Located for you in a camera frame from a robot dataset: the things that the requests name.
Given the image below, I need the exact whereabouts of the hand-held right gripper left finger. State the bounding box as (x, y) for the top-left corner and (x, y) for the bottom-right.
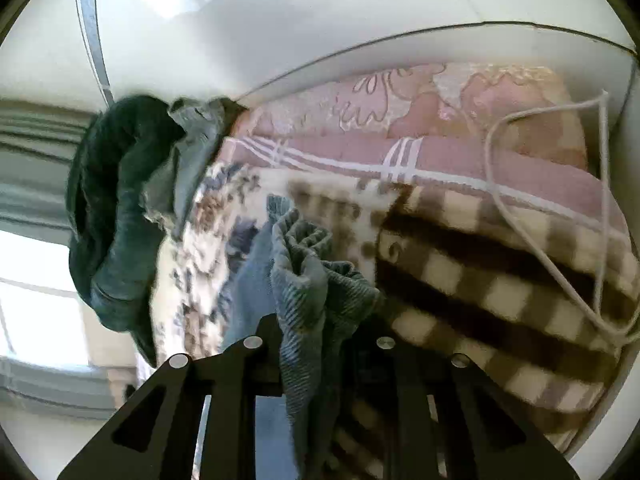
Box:
(56, 312), (285, 480)

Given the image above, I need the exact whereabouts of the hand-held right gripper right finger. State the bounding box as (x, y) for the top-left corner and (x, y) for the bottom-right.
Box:
(345, 321), (582, 480)

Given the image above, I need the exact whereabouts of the blue-grey waffle cloth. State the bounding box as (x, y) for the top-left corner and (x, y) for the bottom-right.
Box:
(220, 194), (383, 480)

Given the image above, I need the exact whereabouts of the floral printed blanket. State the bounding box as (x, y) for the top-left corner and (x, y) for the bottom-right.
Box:
(150, 162), (281, 368)

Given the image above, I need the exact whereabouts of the brown checkered blanket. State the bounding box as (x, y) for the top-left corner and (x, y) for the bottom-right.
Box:
(280, 177), (633, 480)

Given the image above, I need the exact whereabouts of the dark green cloth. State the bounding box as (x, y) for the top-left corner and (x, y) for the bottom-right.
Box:
(66, 94), (187, 367)

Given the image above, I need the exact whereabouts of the pink floral blanket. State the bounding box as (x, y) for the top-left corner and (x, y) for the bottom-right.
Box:
(220, 62), (628, 241)

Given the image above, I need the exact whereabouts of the grey metal pipe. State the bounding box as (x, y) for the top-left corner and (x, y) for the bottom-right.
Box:
(72, 0), (117, 106)

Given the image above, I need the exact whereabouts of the white cable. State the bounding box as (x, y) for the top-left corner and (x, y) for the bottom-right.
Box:
(485, 89), (640, 348)

